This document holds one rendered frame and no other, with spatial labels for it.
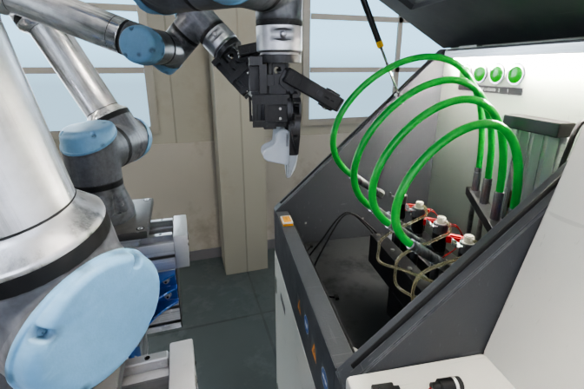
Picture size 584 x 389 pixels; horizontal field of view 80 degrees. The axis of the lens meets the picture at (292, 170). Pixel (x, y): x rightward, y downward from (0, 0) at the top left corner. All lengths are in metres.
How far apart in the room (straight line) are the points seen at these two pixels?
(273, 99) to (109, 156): 0.46
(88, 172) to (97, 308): 0.61
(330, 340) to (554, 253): 0.36
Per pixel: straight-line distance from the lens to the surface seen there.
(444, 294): 0.57
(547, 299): 0.58
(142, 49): 0.79
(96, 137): 0.88
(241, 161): 2.26
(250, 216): 2.40
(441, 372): 0.61
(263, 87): 0.58
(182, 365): 0.58
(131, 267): 0.31
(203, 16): 0.90
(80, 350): 0.32
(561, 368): 0.58
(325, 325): 0.69
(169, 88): 2.45
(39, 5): 0.92
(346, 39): 2.70
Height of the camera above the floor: 1.40
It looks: 17 degrees down
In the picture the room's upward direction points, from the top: straight up
